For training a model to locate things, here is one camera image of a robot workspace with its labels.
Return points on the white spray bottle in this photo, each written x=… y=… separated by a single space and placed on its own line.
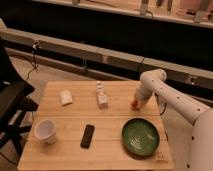
x=101 y=95

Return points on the black office chair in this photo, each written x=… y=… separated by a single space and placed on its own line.
x=14 y=102

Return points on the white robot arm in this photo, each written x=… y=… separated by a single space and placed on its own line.
x=195 y=112

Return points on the white paper cup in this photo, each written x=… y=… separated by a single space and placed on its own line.
x=45 y=131

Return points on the orange red pepper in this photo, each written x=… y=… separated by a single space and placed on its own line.
x=134 y=105

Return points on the green ceramic bowl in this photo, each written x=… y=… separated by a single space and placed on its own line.
x=140 y=137

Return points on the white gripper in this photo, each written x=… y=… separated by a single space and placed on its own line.
x=140 y=103

